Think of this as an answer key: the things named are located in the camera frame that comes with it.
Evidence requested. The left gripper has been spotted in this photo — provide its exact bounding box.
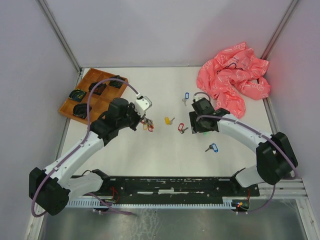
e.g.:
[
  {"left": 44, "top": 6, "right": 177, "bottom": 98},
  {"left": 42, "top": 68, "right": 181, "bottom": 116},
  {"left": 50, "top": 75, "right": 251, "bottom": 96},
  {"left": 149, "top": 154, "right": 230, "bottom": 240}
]
[{"left": 117, "top": 102, "right": 146, "bottom": 131}]

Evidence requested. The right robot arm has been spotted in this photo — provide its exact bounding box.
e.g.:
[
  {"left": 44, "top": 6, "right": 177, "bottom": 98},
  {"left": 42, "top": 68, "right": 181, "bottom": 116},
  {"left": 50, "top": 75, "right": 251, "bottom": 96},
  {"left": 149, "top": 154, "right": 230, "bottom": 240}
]
[{"left": 189, "top": 98, "right": 298, "bottom": 196}]

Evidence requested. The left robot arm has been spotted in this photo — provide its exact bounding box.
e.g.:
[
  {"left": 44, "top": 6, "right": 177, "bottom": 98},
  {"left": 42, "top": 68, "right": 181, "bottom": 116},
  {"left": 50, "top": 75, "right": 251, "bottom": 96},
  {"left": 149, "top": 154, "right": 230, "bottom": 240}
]
[{"left": 28, "top": 96, "right": 152, "bottom": 216}]

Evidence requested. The key with red tag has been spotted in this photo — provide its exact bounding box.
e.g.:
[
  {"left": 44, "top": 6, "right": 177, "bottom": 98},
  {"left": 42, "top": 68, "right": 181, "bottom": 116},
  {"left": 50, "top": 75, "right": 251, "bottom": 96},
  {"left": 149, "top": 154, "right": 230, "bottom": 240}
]
[{"left": 177, "top": 122, "right": 189, "bottom": 134}]

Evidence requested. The key with light blue tag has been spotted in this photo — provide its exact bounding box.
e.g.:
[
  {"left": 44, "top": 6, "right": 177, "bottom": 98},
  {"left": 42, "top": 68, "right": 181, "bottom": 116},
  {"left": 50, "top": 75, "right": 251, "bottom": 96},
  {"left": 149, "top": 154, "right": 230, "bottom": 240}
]
[{"left": 182, "top": 92, "right": 190, "bottom": 107}]

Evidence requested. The key with yellow tag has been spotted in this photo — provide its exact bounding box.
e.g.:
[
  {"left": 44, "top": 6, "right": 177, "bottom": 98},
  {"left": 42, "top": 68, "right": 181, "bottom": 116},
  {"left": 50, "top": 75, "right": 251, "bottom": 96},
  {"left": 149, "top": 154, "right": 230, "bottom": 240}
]
[{"left": 164, "top": 117, "right": 175, "bottom": 125}]

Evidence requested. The black coiled item in tray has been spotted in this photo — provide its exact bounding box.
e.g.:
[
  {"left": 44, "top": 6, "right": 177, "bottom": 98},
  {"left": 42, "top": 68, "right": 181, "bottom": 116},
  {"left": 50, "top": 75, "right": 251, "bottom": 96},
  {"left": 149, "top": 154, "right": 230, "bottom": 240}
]
[
  {"left": 108, "top": 75, "right": 125, "bottom": 89},
  {"left": 72, "top": 103, "right": 87, "bottom": 119},
  {"left": 88, "top": 81, "right": 107, "bottom": 96}
]

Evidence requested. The wooden compartment tray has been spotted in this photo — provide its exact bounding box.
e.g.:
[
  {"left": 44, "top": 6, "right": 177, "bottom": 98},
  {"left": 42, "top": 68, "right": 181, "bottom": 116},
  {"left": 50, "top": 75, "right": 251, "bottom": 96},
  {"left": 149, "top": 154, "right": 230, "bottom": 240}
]
[{"left": 58, "top": 68, "right": 128, "bottom": 124}]

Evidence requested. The black green coiled item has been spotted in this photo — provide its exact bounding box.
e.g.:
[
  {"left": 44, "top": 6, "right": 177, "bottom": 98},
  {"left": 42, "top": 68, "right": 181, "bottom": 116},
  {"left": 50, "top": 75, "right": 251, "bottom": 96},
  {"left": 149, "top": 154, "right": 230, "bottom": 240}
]
[{"left": 68, "top": 89, "right": 87, "bottom": 103}]

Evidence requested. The pink patterned cloth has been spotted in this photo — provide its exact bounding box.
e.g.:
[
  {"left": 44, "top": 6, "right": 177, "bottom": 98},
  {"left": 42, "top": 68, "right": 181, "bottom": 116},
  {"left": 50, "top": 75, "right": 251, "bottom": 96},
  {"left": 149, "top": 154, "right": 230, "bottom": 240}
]
[{"left": 196, "top": 42, "right": 271, "bottom": 119}]

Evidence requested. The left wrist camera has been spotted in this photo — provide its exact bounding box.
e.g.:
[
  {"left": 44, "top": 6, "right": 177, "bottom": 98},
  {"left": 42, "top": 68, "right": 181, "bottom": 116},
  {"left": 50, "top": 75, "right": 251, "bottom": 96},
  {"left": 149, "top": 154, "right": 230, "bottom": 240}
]
[{"left": 133, "top": 95, "right": 153, "bottom": 116}]

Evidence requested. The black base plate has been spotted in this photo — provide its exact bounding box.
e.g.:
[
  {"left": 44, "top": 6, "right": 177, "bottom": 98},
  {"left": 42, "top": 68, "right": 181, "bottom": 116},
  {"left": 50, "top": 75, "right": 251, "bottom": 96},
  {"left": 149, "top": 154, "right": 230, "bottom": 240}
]
[{"left": 94, "top": 176, "right": 260, "bottom": 203}]

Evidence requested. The white cable duct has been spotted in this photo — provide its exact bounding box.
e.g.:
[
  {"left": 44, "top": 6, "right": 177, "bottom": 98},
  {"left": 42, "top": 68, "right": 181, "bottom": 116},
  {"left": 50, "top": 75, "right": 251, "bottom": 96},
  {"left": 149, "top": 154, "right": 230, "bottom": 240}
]
[{"left": 67, "top": 197, "right": 238, "bottom": 208}]

